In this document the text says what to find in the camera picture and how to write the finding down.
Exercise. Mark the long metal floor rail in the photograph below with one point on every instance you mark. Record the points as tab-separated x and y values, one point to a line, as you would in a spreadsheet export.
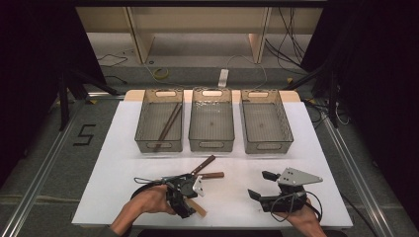
39	177
355	177

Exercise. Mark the grey translucent plastic basket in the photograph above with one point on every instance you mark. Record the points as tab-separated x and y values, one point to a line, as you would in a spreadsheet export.
263	131
210	131
148	125

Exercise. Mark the yellow tape roll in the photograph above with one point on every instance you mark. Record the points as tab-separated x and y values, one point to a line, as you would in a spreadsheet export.
155	73

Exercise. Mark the white power strip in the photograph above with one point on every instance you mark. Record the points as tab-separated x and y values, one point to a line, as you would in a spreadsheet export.
223	78

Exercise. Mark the black metal stand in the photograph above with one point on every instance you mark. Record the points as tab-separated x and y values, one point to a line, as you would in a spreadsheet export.
333	105
63	105

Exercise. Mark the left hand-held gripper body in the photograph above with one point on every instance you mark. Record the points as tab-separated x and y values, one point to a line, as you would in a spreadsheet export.
181	189

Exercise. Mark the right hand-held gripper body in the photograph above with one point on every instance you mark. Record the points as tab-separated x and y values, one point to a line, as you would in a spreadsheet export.
285	204

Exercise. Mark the white board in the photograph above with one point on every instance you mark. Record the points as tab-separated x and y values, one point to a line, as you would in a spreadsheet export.
296	148

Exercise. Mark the light wooden shelf unit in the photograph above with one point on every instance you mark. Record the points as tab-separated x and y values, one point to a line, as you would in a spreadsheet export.
197	19

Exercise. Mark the dark curtain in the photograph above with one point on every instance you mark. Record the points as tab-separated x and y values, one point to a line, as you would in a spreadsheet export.
33	65
378	82

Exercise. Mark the person's left hand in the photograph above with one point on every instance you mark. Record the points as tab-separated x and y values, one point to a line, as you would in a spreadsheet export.
151	199

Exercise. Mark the light wooden utensil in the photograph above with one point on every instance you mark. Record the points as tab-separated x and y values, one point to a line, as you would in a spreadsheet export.
199	209

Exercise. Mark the person's right hand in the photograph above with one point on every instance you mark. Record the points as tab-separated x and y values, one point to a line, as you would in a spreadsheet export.
306	219

